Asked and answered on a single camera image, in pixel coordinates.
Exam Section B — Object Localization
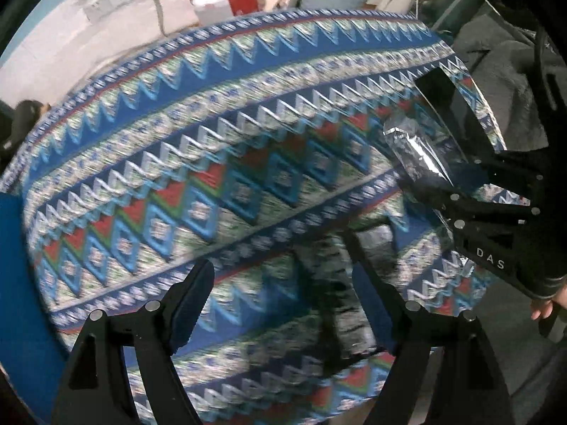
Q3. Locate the person's right hand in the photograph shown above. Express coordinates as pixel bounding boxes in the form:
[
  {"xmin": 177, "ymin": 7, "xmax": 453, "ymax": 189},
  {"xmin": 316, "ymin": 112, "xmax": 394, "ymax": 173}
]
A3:
[{"xmin": 530, "ymin": 283, "xmax": 567, "ymax": 322}]

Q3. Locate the blue cardboard box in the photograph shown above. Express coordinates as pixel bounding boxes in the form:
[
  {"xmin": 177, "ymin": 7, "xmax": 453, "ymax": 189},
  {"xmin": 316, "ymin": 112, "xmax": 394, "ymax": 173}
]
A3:
[{"xmin": 0, "ymin": 190, "xmax": 67, "ymax": 425}]

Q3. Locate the black cylindrical device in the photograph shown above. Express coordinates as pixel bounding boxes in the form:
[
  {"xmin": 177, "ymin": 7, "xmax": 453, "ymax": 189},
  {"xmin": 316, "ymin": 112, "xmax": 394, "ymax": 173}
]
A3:
[{"xmin": 0, "ymin": 100, "xmax": 51, "ymax": 164}]

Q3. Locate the black metal frame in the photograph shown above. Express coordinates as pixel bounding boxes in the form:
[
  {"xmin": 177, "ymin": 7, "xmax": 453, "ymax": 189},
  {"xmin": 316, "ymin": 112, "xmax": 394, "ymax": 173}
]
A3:
[{"xmin": 530, "ymin": 27, "xmax": 567, "ymax": 113}]

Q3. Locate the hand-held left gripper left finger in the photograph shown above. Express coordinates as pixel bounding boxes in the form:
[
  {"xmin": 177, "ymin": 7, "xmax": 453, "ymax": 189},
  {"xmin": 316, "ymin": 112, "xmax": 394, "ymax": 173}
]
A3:
[{"xmin": 52, "ymin": 259, "xmax": 215, "ymax": 425}]

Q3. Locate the blue patterned tablecloth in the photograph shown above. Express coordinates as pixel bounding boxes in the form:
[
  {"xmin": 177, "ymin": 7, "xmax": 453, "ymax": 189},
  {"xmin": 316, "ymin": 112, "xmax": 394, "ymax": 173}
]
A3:
[{"xmin": 0, "ymin": 6, "xmax": 508, "ymax": 425}]

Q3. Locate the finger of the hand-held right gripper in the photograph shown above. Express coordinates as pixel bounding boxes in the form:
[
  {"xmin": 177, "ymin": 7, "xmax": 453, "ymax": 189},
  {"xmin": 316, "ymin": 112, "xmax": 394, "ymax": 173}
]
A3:
[
  {"xmin": 447, "ymin": 151, "xmax": 503, "ymax": 187},
  {"xmin": 410, "ymin": 176, "xmax": 471, "ymax": 236}
]

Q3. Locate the grey fleece cloth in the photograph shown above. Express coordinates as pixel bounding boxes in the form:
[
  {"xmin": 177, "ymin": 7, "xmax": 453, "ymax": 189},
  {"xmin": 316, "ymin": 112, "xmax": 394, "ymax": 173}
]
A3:
[{"xmin": 452, "ymin": 0, "xmax": 559, "ymax": 160}]

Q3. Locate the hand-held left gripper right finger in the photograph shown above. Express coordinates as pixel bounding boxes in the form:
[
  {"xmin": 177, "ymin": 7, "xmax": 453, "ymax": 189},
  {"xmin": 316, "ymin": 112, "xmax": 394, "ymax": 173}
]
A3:
[{"xmin": 350, "ymin": 266, "xmax": 517, "ymax": 425}]

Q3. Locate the beige plug cable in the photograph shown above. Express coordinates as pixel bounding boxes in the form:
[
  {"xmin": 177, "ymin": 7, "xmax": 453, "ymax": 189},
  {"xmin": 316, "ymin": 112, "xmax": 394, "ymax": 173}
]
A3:
[{"xmin": 144, "ymin": 0, "xmax": 170, "ymax": 38}]

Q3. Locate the dark silver foil packet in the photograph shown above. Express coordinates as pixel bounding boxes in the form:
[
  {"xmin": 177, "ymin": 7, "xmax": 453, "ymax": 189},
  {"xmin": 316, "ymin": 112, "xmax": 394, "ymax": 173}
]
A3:
[{"xmin": 292, "ymin": 226, "xmax": 399, "ymax": 364}]

